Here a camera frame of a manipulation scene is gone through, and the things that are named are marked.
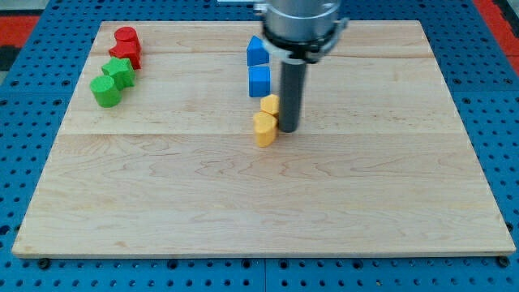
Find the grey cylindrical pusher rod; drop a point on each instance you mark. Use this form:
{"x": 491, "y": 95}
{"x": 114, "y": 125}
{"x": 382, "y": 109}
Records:
{"x": 291, "y": 90}

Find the yellow heart block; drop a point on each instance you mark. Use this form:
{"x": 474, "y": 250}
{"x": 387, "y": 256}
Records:
{"x": 265, "y": 129}

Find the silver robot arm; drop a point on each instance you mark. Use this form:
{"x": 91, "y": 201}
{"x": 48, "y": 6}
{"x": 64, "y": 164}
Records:
{"x": 299, "y": 33}

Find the blue cube block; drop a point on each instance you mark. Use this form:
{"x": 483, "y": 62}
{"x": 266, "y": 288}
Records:
{"x": 259, "y": 81}

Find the yellow hexagon block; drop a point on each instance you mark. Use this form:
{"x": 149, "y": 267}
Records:
{"x": 270, "y": 105}

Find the blue pentagon block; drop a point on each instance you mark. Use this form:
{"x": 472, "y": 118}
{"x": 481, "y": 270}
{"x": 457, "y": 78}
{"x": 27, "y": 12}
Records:
{"x": 256, "y": 53}

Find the wooden board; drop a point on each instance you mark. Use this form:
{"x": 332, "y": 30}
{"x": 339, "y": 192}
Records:
{"x": 380, "y": 165}

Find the red star block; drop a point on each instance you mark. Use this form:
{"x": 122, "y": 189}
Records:
{"x": 127, "y": 49}

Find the green star block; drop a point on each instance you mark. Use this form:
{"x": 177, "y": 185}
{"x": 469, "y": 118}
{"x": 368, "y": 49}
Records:
{"x": 121, "y": 70}

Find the red cylinder block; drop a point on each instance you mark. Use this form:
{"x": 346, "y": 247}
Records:
{"x": 126, "y": 34}

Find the green cylinder block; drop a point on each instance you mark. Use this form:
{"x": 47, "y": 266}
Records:
{"x": 105, "y": 91}

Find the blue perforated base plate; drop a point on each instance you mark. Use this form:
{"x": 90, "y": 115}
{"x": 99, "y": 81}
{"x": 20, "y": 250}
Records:
{"x": 39, "y": 85}

